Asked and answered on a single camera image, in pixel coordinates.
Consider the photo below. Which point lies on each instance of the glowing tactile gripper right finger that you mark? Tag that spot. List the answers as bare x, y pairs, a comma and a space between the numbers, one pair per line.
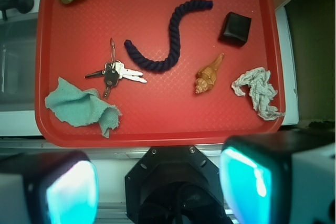
281, 177

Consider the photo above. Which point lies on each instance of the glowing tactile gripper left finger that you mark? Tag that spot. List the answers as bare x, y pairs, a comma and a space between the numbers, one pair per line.
56, 187

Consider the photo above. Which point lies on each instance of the teal green cloth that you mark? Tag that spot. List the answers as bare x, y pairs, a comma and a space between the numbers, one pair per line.
82, 107

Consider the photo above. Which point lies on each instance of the crumpled white grey cloth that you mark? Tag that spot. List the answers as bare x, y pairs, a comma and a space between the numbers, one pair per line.
261, 92

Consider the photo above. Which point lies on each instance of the brown conch seashell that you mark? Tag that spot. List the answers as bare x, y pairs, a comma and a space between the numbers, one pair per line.
206, 77

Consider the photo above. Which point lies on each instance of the bunch of keys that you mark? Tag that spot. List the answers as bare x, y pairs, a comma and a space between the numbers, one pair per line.
114, 71

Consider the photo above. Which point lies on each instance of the red plastic tray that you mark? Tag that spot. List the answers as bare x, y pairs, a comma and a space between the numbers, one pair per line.
74, 40

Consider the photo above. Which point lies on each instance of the black cube box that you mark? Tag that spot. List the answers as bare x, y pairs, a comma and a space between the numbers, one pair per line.
235, 29

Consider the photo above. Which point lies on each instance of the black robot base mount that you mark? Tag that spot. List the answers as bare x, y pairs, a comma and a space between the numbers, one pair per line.
176, 184

